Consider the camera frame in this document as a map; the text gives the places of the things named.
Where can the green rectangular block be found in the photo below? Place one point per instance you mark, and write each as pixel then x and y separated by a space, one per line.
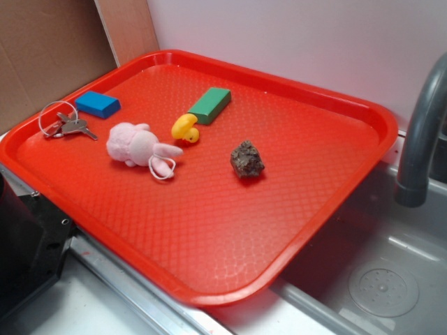
pixel 208 107

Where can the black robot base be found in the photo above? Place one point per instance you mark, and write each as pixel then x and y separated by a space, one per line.
pixel 35 236

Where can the silver keys on wire ring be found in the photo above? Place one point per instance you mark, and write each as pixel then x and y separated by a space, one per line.
pixel 68 124

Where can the brown rough rock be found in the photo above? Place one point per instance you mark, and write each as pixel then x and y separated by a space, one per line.
pixel 246 161

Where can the blue rectangular block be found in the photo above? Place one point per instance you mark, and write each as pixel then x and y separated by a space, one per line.
pixel 99 105

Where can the grey sink faucet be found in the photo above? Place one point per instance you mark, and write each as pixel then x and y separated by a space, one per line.
pixel 424 152

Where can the grey toy sink basin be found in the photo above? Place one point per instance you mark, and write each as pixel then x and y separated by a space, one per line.
pixel 374 268

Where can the red plastic tray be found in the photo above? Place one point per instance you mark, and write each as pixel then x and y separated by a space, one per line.
pixel 207 237

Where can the yellow rubber duck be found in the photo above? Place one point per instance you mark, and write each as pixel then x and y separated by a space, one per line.
pixel 184 128

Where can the pink plush bunny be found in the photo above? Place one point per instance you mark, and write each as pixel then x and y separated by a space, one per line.
pixel 135 145

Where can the brown cardboard panel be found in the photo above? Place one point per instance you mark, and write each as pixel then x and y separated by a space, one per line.
pixel 51 48

